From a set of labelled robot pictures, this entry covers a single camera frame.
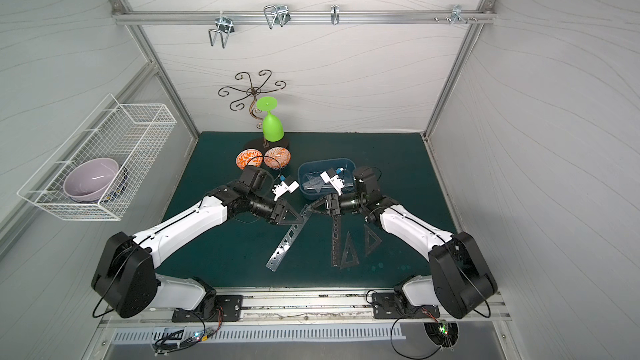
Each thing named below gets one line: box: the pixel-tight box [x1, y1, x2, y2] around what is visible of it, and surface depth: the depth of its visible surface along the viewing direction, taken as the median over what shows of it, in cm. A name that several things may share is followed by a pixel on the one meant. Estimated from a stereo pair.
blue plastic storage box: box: [297, 158, 356, 200], surface depth 103 cm
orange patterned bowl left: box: [235, 148, 264, 170], surface depth 110 cm
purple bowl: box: [63, 157, 120, 204], surface depth 61 cm
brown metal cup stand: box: [217, 69, 290, 150], surface depth 95 cm
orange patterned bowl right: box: [263, 146, 291, 170], surface depth 111 cm
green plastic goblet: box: [256, 95, 285, 143], surface depth 93 cm
